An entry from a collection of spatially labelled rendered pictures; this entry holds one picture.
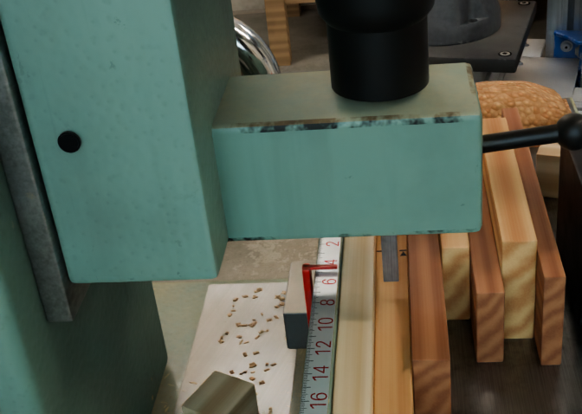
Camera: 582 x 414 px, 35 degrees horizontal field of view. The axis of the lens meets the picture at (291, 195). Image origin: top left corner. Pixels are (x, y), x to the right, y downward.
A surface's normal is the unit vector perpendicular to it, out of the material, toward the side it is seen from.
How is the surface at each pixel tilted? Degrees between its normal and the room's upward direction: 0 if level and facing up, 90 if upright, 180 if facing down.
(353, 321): 0
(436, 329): 0
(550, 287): 90
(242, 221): 90
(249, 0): 90
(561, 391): 0
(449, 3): 73
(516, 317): 90
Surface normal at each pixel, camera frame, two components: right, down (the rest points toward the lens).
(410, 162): -0.09, 0.51
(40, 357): 0.99, -0.04
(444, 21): -0.17, 0.22
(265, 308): -0.10, -0.86
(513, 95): -0.07, -0.63
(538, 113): 0.02, -0.40
